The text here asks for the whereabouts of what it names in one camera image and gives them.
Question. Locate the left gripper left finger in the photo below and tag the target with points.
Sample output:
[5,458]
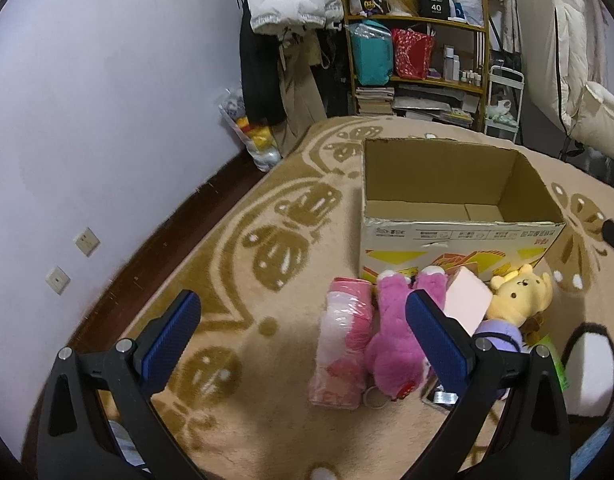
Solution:
[75,440]

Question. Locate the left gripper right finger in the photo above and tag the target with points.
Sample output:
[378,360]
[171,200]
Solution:
[532,437]

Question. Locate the purple plush doll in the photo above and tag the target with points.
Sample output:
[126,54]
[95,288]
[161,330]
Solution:
[506,338]

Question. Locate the green tissue pack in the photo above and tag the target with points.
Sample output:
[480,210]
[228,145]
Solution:
[547,342]

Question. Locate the black tissue pack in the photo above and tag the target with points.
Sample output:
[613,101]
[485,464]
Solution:
[436,396]

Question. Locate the yellow Pooh plush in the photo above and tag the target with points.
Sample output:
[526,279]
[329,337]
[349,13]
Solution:
[519,295]

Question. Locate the pink square plush cushion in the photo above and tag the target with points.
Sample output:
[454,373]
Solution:
[467,299]

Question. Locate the pink plush bear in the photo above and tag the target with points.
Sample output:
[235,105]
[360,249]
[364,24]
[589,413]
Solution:
[393,356]

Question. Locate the pink towel roll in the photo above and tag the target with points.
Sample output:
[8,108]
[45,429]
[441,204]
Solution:
[346,327]

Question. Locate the open cardboard box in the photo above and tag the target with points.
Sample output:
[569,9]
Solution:
[441,202]

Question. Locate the beige patterned carpet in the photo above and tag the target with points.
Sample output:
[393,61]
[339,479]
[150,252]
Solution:
[238,403]

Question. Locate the white trolley cart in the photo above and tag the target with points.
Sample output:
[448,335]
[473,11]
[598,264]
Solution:
[504,103]

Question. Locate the white duvet on rack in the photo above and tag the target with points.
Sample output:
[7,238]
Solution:
[554,45]

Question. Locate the red gift bag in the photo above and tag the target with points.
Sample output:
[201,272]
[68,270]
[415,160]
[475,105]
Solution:
[413,51]

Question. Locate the wooden shelf unit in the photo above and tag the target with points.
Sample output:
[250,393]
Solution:
[430,63]

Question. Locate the stack of books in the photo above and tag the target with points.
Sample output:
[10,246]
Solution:
[375,100]

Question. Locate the black box marked 40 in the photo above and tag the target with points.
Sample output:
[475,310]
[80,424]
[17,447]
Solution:
[436,9]

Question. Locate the teal bag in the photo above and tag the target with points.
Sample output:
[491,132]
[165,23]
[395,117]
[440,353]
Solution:
[373,52]

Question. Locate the beige hanging coat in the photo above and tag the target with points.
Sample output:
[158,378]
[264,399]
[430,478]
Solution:
[300,95]

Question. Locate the plastic bag of toys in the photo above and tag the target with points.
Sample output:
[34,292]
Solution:
[258,140]

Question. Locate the black hanging coat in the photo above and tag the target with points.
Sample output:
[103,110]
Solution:
[260,57]

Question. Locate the lower wall socket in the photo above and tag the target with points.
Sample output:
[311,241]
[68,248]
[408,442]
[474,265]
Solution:
[57,279]

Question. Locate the wall socket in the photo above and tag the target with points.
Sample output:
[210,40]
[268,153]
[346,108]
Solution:
[57,279]
[87,242]

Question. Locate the upper wall socket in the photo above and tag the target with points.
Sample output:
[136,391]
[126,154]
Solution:
[87,242]

